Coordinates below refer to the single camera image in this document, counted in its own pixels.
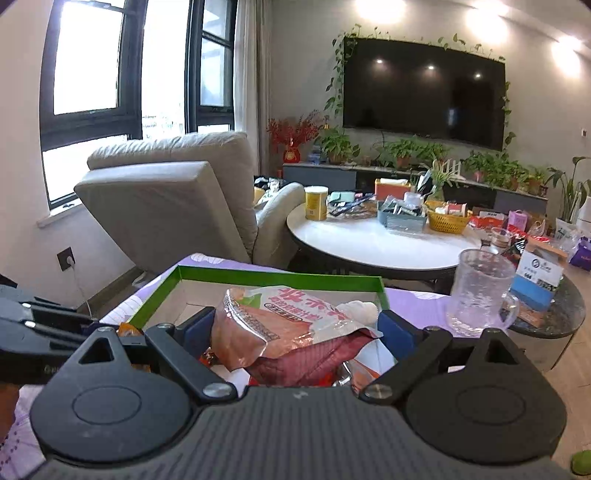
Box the white cable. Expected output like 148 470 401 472
69 263 93 319

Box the yellow can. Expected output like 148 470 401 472
305 185 328 221

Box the wicker basket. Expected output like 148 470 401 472
426 200 472 234

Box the green cardboard box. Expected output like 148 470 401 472
127 265 391 370

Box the pile of dark sachets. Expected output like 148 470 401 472
327 191 377 217

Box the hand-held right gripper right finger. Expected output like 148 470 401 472
359 310 539 403

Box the purple bag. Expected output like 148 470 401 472
569 236 591 271

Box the wall television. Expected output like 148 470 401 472
342 37 506 151

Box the blue grey tray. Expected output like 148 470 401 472
377 200 428 234

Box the glass mug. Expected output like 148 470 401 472
446 249 520 337

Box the dark round side table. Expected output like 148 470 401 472
508 272 586 370

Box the trailing green vine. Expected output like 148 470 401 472
501 80 515 148
324 25 361 116

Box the red checkered snack packet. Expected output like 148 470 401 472
245 330 376 387

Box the red white packet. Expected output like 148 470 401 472
470 211 508 230

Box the green round object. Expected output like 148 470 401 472
570 450 591 478

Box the white sheer curtain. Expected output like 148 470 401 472
233 0 273 176

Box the dark television console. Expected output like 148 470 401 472
283 162 549 215

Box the purple floral tablecloth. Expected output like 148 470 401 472
0 251 465 462

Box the row of potted plants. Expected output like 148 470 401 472
318 127 550 195

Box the orange tissue box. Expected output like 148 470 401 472
374 178 411 201

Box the pink white snack packet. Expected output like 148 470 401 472
210 286 385 372

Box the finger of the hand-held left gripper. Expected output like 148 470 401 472
0 298 118 352
0 285 88 319

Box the white blue carton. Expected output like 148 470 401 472
510 247 566 310

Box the black framed window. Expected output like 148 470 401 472
39 0 144 208
187 0 238 134

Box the large leafy floor plant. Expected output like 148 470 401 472
547 156 591 222

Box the round white table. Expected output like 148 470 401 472
286 210 483 278

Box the spider plant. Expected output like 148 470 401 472
418 159 462 204

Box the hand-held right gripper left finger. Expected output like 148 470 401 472
60 308 238 403

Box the beige recliner armchair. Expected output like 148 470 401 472
74 131 305 273

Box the red flower plant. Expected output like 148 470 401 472
268 111 324 162

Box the orange cartoon snack packet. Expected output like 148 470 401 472
342 359 399 397

